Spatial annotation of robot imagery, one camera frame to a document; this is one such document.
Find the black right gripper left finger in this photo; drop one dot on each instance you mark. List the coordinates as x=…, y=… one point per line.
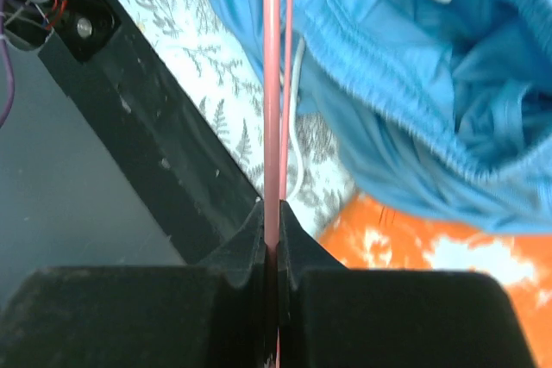
x=210, y=314

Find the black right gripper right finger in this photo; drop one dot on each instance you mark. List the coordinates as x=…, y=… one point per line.
x=332, y=316

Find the light blue shorts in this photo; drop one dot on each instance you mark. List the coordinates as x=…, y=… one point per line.
x=441, y=108

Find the pink wire hanger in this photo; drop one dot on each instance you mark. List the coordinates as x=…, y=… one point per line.
x=277, y=57

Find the orange tie-dye shorts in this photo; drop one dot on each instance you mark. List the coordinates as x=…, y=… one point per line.
x=367, y=234

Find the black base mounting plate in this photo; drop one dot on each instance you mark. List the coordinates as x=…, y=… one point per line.
x=165, y=148

